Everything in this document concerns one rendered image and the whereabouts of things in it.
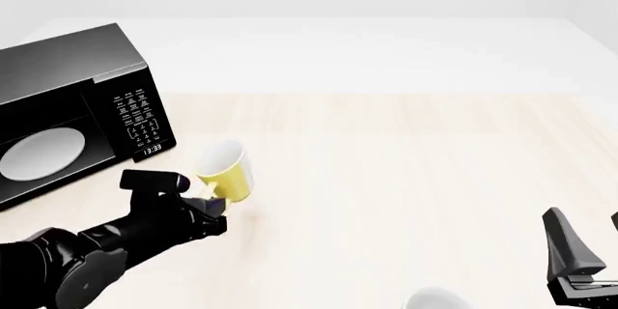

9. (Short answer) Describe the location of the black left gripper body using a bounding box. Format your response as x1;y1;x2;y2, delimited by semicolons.
179;201;229;240

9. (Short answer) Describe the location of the white round plate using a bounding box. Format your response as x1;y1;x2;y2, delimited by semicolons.
0;126;89;182

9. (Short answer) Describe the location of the black flat plate on stalk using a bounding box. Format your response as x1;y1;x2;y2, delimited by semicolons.
119;169;191;193

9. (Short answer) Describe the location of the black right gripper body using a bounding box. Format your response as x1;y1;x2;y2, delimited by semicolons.
545;267;618;306

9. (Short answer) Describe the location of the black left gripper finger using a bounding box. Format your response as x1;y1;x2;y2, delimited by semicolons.
190;195;229;217

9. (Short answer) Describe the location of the yellow and white mug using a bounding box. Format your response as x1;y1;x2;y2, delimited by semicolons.
194;138;255;205

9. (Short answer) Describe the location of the black microwave oven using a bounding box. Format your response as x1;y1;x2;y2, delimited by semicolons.
0;22;178;213

